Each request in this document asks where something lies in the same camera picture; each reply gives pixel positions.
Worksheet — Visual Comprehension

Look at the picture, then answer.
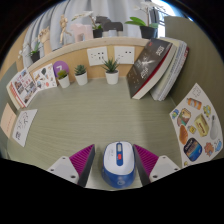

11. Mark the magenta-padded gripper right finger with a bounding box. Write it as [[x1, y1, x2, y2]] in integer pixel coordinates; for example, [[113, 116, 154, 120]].
[[132, 143, 181, 187]]

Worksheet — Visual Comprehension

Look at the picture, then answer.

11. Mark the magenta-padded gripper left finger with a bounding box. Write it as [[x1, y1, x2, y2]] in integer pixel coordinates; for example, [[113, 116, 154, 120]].
[[46, 143, 97, 188]]

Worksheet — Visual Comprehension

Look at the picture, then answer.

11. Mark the blue and white computer mouse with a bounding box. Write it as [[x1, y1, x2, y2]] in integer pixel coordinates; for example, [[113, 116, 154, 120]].
[[101, 141, 137, 190]]

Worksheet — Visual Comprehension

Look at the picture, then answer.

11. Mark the white mouse pad with drawing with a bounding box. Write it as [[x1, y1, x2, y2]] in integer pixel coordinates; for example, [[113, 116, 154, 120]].
[[11, 108, 39, 148]]

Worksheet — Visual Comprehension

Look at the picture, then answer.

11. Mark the colourful food sticker sheet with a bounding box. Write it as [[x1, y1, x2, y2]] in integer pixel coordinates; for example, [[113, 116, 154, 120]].
[[168, 82, 224, 168]]

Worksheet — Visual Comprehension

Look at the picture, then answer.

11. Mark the small potted green plant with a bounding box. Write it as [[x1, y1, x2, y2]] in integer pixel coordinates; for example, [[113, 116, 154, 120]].
[[55, 69, 71, 89], [100, 57, 121, 85], [73, 64, 89, 86]]

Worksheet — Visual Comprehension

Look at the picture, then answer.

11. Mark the red-edged photo magazine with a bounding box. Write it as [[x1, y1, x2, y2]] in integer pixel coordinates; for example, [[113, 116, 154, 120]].
[[9, 67, 39, 108]]

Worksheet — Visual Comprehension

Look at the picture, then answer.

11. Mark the white books stack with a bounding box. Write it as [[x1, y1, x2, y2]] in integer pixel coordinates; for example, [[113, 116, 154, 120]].
[[149, 37, 191, 102]]

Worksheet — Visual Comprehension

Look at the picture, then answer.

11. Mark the white sticker sheet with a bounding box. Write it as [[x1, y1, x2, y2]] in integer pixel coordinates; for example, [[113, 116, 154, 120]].
[[32, 63, 58, 92]]

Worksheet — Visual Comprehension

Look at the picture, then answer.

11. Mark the black cover book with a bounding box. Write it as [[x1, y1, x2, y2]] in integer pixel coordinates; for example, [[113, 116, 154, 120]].
[[126, 37, 174, 100]]

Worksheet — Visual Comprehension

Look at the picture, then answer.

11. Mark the green desk partition panel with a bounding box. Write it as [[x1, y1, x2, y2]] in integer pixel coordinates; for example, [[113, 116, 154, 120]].
[[0, 61, 19, 158], [163, 15, 224, 161]]

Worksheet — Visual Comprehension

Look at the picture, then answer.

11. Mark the light wood desk shelf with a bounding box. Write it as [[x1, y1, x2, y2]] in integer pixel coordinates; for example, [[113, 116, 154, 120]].
[[16, 35, 151, 84]]

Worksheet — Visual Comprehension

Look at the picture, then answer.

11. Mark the wooden hand model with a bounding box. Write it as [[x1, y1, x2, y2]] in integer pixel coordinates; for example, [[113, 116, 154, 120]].
[[36, 26, 54, 56]]

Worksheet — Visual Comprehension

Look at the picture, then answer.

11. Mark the black horse figure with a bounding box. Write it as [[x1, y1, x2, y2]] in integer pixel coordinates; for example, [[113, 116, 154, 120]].
[[95, 15, 124, 38]]

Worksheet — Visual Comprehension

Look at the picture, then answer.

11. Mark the grey curtain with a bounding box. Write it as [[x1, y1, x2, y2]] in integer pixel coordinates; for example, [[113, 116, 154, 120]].
[[23, 0, 161, 61]]

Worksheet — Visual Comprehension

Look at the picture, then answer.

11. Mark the window with dark frame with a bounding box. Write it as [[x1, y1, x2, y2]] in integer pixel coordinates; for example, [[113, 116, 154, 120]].
[[155, 0, 188, 38]]

